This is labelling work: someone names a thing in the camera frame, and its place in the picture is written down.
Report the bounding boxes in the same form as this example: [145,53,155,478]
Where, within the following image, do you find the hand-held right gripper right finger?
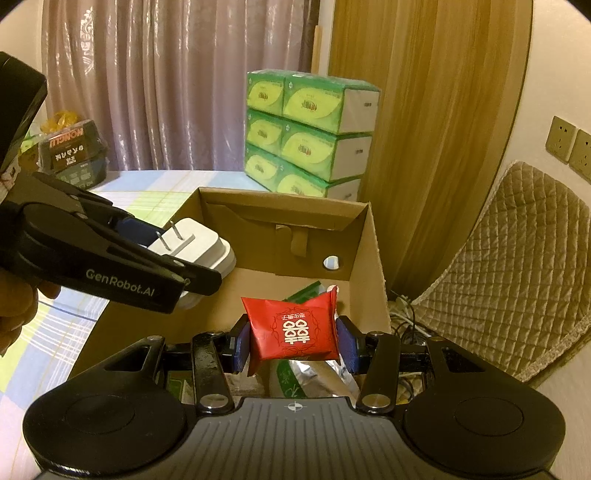
[335,315,525,415]

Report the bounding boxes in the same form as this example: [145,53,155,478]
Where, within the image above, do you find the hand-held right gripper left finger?
[65,315,254,415]

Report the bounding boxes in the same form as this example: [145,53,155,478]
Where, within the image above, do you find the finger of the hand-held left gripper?
[106,230,223,297]
[9,171,151,246]

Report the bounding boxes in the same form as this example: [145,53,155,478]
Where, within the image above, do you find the white power adapter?
[148,218,237,311]

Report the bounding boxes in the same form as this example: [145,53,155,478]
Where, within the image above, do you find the silver foil pouch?
[288,357,361,400]

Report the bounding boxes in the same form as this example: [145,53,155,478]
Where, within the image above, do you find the red candy packet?
[241,285,342,377]

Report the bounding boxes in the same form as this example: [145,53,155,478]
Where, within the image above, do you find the brown cardboard box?
[71,187,393,403]

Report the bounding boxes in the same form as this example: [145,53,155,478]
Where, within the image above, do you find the dark green plastic container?
[38,119,109,188]

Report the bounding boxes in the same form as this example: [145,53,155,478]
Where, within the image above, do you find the person's left hand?
[0,265,63,359]

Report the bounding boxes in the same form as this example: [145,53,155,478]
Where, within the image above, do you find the single green tissue pack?
[18,134,43,167]

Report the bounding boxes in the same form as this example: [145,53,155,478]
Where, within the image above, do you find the yellow plastic bag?
[41,111,77,134]

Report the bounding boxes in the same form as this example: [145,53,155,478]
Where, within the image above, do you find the checkered tablecloth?
[0,170,250,462]

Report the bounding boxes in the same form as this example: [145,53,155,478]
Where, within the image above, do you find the mauve curtain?
[41,0,321,171]

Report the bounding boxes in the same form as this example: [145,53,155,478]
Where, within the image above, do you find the stack of green tissue packs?
[244,69,382,200]

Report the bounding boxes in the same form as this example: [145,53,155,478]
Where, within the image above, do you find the chair with quilted cover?
[411,161,591,388]

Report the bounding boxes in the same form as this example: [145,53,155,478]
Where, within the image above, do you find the brown wooden door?
[328,0,534,296]

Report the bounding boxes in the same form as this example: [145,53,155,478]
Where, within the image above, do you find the tangle of black cables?
[390,292,428,402]

